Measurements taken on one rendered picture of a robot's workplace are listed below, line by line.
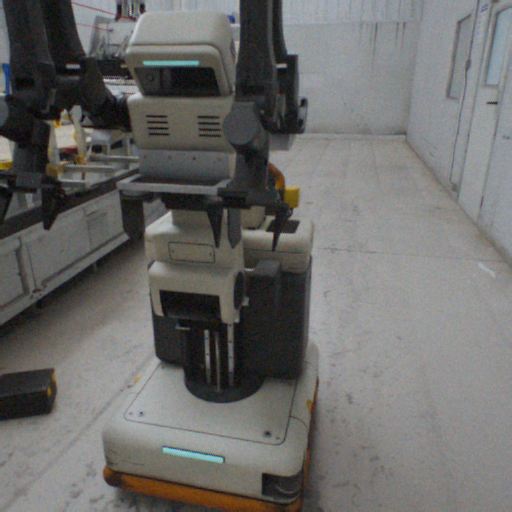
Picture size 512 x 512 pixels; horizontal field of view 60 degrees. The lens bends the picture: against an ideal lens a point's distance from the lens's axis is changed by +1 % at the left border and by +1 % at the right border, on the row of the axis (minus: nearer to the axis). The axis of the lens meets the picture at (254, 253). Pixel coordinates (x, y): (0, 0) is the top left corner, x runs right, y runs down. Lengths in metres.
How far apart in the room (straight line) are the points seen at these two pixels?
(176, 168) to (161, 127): 0.10
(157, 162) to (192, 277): 0.29
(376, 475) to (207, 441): 0.63
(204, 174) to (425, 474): 1.27
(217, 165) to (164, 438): 0.82
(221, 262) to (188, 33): 0.52
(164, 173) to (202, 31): 0.31
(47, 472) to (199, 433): 0.62
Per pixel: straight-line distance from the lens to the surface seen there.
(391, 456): 1.81
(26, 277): 2.70
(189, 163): 1.05
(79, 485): 1.76
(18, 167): 0.93
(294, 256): 1.35
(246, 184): 0.74
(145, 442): 1.46
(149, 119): 1.09
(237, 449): 1.38
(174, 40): 1.01
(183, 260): 1.17
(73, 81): 1.06
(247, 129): 0.69
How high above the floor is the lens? 1.25
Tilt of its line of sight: 21 degrees down
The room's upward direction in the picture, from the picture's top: straight up
